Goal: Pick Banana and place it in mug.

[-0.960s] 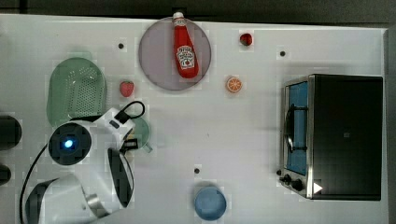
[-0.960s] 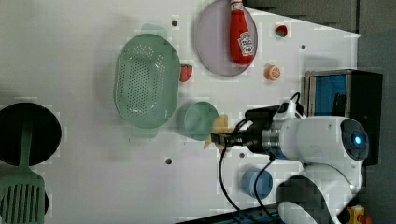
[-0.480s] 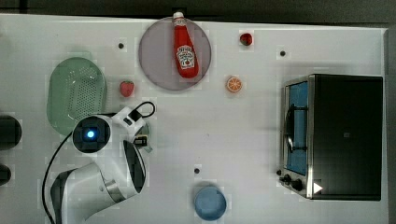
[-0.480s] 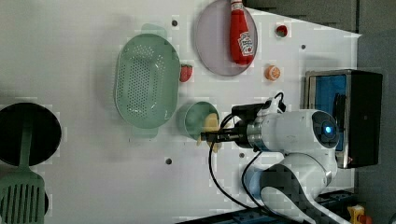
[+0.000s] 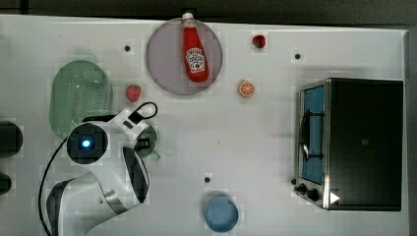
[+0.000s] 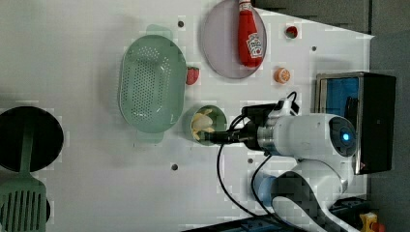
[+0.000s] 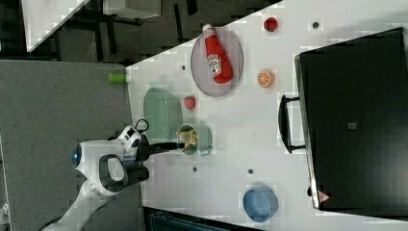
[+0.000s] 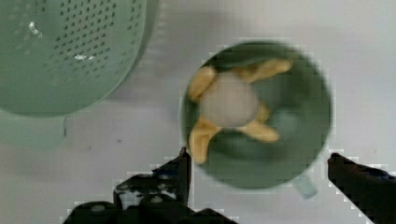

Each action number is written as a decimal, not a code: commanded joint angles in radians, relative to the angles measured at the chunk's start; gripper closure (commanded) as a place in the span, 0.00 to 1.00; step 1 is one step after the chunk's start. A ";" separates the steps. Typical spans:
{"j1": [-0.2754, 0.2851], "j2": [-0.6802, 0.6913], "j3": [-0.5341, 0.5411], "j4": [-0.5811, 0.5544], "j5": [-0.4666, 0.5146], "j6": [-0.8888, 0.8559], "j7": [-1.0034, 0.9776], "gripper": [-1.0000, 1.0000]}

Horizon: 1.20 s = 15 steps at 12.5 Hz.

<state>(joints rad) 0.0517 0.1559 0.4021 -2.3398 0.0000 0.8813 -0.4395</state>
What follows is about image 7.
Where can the red toy tomato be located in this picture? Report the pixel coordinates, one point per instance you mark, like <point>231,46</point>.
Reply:
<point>271,24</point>

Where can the peeled toy banana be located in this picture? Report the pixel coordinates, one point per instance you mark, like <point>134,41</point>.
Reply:
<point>188,138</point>

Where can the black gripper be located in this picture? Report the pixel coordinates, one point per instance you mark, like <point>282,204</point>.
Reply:
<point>143,147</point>

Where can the blue bowl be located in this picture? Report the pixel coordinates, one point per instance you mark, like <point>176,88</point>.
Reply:
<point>260,203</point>

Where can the grey round plate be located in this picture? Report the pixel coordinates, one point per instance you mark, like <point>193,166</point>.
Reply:
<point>199,67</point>

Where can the green mug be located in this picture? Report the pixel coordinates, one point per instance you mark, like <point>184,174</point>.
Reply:
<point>203,147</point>

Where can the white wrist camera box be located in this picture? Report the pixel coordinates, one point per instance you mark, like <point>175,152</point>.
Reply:
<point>130,137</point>

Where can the green perforated colander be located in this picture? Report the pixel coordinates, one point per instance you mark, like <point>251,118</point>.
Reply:
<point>162,111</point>

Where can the red ketchup bottle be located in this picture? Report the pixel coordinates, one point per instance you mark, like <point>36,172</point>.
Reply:
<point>217,59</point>

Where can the orange slice toy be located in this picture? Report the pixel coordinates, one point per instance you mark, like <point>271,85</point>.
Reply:
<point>265,79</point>

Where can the green cylinder handle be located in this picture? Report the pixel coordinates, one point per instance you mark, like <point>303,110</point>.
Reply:
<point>116,78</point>

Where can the black toaster oven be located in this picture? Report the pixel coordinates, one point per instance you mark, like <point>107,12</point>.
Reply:
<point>353,106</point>

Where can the red toy strawberry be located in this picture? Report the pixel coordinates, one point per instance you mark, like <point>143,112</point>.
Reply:
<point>189,102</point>

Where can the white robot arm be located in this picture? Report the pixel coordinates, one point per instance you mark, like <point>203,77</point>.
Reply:
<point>105,164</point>

